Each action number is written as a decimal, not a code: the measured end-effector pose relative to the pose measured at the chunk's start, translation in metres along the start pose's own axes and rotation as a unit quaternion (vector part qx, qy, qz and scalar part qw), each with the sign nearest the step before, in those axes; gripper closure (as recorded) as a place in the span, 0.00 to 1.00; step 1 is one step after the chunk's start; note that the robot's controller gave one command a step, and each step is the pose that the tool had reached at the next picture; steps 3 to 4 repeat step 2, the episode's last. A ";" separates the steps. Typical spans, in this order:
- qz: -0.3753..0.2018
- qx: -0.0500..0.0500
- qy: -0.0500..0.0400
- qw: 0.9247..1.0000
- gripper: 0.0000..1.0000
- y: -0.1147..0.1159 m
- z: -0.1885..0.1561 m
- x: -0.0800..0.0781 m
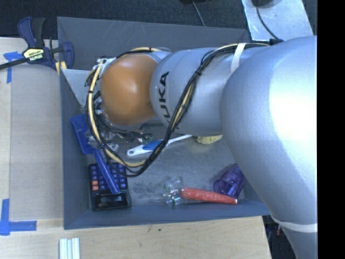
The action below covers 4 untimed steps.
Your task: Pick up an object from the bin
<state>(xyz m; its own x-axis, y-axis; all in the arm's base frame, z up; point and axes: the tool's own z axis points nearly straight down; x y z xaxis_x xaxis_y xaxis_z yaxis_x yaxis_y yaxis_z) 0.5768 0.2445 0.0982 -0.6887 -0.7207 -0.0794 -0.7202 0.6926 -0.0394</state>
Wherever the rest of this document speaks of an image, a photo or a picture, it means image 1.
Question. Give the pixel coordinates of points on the clear purple plastic cup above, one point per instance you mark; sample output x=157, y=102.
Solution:
x=229, y=183

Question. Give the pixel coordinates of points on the black calculator with blue keys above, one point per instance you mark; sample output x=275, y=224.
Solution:
x=109, y=200

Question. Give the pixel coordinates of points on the pale wood board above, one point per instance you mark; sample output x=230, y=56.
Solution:
x=35, y=144

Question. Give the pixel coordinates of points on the blue plastic brush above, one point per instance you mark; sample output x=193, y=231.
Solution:
x=81, y=133

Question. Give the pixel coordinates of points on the yellow sponge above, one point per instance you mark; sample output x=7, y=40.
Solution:
x=208, y=139

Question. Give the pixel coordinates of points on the clear crumpled plastic wrap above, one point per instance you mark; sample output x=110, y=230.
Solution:
x=172, y=194

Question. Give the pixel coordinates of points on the grey metal bin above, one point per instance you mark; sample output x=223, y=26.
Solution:
x=194, y=166

